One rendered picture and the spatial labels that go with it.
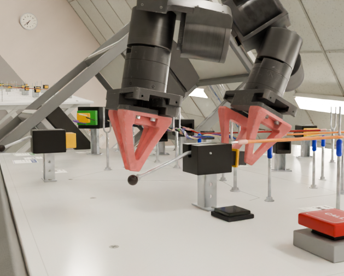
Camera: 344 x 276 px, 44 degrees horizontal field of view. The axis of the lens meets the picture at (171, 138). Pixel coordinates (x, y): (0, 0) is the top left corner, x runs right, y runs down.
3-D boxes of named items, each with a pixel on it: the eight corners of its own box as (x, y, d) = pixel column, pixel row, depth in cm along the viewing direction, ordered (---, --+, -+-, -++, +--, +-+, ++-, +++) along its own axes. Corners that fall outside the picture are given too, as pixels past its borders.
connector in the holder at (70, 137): (62, 146, 85) (62, 132, 85) (72, 146, 86) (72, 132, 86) (65, 148, 82) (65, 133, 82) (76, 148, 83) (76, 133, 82)
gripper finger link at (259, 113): (244, 167, 65) (265, 112, 66) (275, 174, 59) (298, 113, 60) (210, 151, 62) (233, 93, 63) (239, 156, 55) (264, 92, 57)
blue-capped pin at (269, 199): (262, 200, 64) (262, 143, 63) (269, 199, 64) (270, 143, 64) (268, 202, 62) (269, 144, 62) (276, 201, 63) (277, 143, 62)
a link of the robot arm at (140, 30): (135, 8, 57) (131, -7, 51) (185, 15, 57) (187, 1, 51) (128, 59, 57) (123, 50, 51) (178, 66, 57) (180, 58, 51)
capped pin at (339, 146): (330, 216, 54) (331, 132, 54) (333, 213, 56) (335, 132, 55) (342, 217, 54) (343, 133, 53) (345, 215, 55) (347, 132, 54)
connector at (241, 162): (208, 162, 61) (209, 149, 61) (233, 162, 64) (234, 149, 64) (222, 165, 59) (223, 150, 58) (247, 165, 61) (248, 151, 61)
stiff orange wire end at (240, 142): (227, 144, 47) (227, 139, 47) (338, 138, 55) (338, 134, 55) (234, 145, 46) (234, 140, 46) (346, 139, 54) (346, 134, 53)
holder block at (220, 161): (182, 171, 60) (182, 143, 60) (215, 168, 62) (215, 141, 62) (197, 175, 56) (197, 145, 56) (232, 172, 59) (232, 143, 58)
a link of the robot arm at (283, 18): (221, 19, 67) (269, -12, 65) (238, 52, 77) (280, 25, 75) (258, 76, 62) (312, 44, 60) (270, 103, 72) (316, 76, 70)
